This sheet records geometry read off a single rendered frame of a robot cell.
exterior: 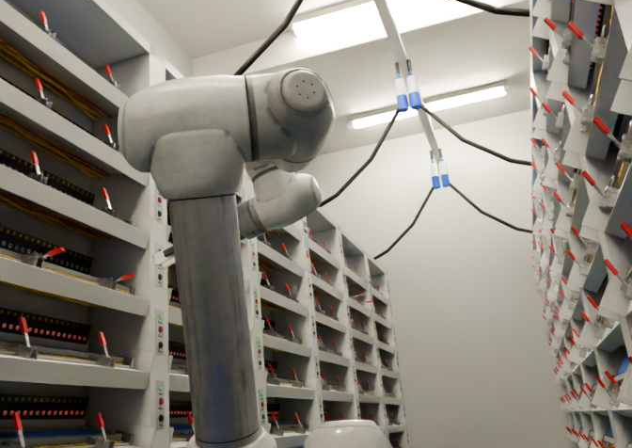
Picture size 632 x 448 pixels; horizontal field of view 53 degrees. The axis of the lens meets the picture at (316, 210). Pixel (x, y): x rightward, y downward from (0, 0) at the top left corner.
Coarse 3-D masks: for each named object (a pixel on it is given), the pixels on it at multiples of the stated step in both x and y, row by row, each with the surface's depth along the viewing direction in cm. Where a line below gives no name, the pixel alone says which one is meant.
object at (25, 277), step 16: (0, 272) 125; (16, 272) 129; (32, 272) 133; (48, 272) 138; (32, 288) 134; (48, 288) 138; (64, 288) 143; (80, 288) 147; (96, 288) 153; (144, 288) 175; (96, 304) 154; (112, 304) 159; (128, 304) 165; (144, 304) 172
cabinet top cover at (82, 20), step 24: (24, 0) 172; (48, 0) 173; (72, 0) 174; (96, 0) 176; (48, 24) 183; (72, 24) 184; (96, 24) 185; (120, 24) 186; (72, 48) 194; (96, 48) 196; (120, 48) 197; (144, 48) 198; (168, 72) 212
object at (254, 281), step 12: (252, 192) 264; (252, 240) 254; (252, 276) 247; (252, 288) 245; (252, 300) 243; (252, 312) 240; (252, 336) 237; (252, 348) 235; (264, 384) 239; (264, 396) 237; (264, 408) 235
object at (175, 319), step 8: (168, 288) 184; (176, 288) 222; (168, 296) 183; (176, 296) 223; (168, 304) 183; (176, 304) 201; (168, 312) 183; (176, 312) 187; (168, 320) 183; (176, 320) 187; (248, 320) 239
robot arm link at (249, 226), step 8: (248, 200) 151; (240, 208) 151; (248, 208) 150; (240, 216) 150; (248, 216) 149; (256, 216) 149; (240, 224) 150; (248, 224) 149; (256, 224) 149; (248, 232) 150; (256, 232) 151; (264, 232) 152
